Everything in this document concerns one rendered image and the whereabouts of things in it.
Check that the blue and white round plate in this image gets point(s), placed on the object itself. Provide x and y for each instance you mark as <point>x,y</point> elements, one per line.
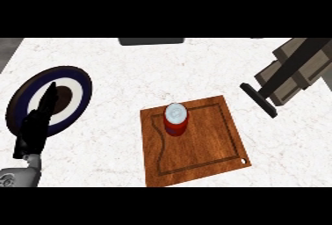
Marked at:
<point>71,96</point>

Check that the brown wooden cutting board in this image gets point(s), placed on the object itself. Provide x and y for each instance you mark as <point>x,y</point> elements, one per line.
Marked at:
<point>198,146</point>

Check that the red can with pale lid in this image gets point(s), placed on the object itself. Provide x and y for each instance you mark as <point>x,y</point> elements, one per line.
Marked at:
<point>176,120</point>

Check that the grey and black knife block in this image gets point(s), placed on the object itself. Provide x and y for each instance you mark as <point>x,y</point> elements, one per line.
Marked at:
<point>294,73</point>

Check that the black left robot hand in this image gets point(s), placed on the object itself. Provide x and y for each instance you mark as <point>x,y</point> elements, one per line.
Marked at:
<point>36,126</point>

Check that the dark grey flat appliance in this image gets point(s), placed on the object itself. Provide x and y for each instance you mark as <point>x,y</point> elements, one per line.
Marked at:
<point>151,41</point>

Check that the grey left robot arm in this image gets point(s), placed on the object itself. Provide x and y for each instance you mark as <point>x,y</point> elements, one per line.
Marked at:
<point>22,174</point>

